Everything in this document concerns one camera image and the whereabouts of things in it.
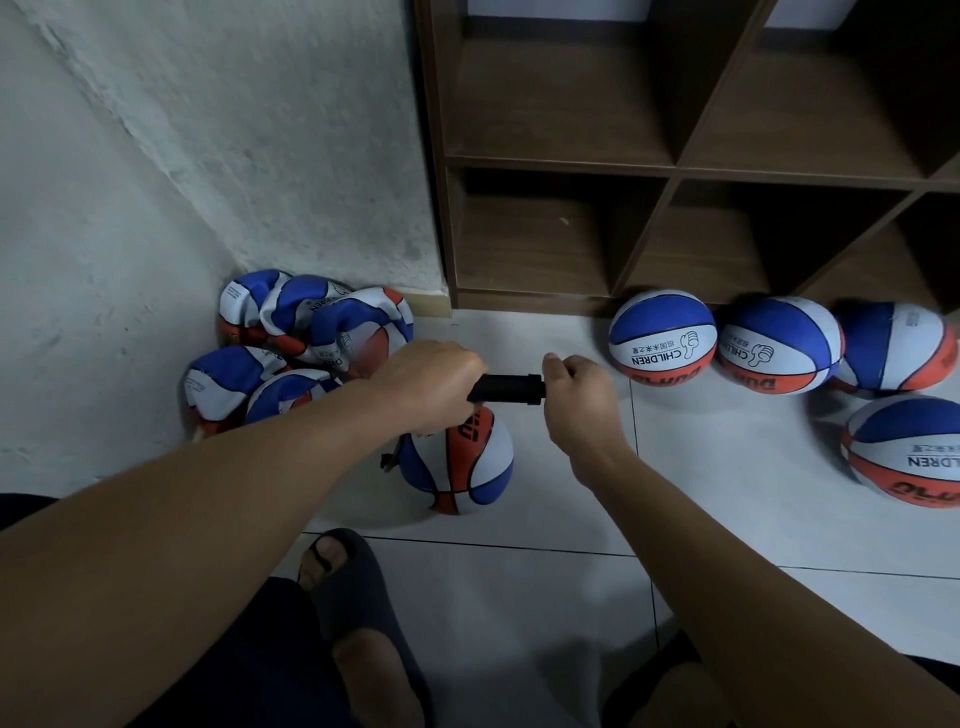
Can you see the brown wooden cubby shelf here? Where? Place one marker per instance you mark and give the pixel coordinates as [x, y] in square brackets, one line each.
[555, 120]

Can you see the person's right forearm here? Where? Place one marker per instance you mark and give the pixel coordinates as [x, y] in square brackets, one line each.
[773, 608]

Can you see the person's left forearm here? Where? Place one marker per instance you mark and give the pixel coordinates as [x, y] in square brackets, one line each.
[158, 578]

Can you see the person's left hand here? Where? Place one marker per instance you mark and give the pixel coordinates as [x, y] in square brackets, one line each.
[428, 387]

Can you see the black sandal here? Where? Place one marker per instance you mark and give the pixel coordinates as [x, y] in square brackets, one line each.
[360, 590]
[638, 683]

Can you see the person's left foot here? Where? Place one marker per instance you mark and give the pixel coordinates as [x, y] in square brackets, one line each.
[375, 683]

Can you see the person's right hand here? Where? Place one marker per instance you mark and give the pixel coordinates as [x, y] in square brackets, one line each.
[585, 417]

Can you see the black hand pump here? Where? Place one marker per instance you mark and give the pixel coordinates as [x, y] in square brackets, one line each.
[510, 389]

